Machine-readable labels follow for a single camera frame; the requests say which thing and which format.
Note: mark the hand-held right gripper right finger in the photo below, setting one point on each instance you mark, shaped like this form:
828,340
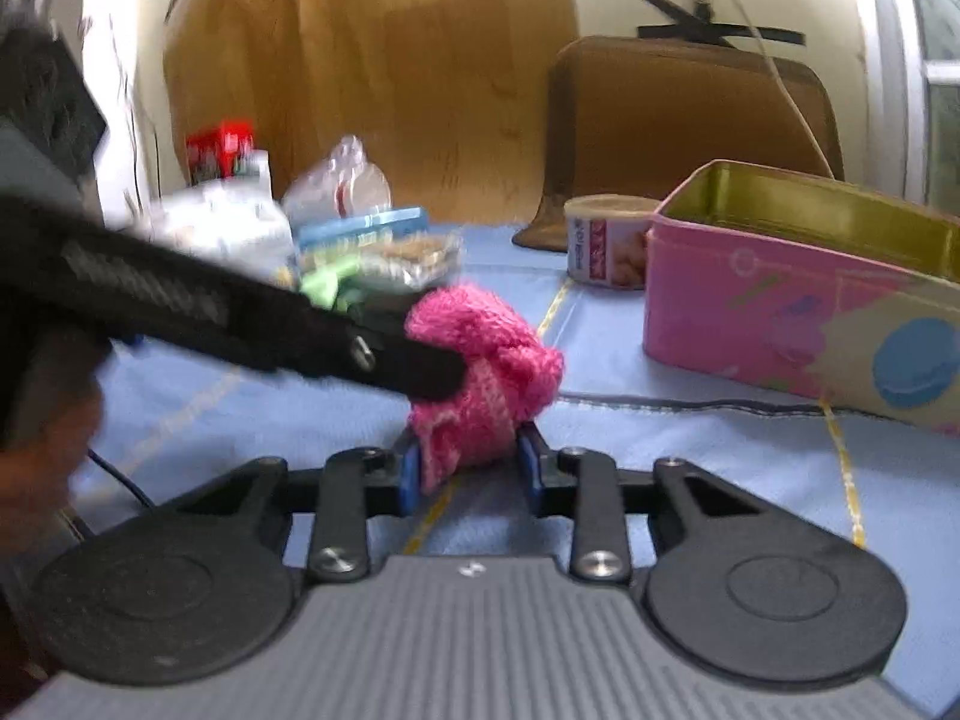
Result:
528,469

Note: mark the pink tin box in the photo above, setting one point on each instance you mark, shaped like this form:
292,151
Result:
750,315

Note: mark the white tissue pack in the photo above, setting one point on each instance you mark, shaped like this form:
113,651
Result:
225,229

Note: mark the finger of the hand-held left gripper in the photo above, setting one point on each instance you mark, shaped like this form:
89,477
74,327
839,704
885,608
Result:
420,371

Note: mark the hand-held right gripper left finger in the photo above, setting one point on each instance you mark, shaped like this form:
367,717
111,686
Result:
409,476

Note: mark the brown seat cushion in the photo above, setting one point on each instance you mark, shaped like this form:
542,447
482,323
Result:
675,120

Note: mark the light blue soft pack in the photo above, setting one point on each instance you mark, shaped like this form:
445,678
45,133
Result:
375,225

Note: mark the peanut can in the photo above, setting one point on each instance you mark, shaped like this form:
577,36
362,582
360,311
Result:
600,247

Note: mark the frosted glass door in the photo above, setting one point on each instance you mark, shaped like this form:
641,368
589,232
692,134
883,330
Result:
900,52

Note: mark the green packet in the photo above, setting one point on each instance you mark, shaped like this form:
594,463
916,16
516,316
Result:
326,285

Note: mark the red snack packet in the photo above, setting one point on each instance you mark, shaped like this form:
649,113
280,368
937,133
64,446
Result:
221,146

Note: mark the person's left hand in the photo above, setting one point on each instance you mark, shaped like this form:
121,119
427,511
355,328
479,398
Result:
41,480

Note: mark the clear snack packet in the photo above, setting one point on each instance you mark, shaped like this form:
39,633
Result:
412,259

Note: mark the blue checked cloth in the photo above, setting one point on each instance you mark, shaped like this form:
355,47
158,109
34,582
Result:
675,457

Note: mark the plastic bag with cup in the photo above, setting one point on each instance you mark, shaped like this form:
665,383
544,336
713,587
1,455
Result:
337,187

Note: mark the wooden panel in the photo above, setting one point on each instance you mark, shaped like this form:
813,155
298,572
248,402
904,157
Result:
375,52

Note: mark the pink knitted cloth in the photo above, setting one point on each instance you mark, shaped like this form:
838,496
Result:
495,360

